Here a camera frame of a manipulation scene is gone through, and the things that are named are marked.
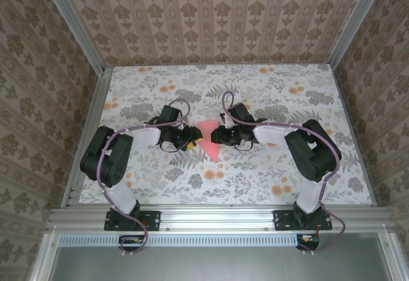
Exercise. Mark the pink square paper sheet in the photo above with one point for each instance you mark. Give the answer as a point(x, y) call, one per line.
point(207, 131)

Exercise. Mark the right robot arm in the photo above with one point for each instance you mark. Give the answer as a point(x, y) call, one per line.
point(271, 134)

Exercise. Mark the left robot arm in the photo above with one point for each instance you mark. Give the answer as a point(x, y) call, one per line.
point(145, 137)

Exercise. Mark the floral patterned table cover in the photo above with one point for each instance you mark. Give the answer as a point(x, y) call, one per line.
point(223, 191)

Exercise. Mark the black controller board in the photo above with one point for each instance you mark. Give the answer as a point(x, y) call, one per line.
point(308, 242)
point(131, 242)

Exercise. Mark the grey metal panel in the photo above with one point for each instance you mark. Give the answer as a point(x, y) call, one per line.
point(217, 265)

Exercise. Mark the aluminium mounting rail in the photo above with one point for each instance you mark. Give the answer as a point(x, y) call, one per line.
point(217, 218)

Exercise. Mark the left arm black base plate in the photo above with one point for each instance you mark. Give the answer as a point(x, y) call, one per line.
point(153, 220)

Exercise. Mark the aluminium side rail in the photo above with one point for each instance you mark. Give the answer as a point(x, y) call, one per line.
point(86, 137)

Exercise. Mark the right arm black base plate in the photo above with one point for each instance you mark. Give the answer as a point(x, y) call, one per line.
point(282, 220)

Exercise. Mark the aluminium frame post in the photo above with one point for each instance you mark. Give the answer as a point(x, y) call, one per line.
point(351, 19)
point(73, 22)

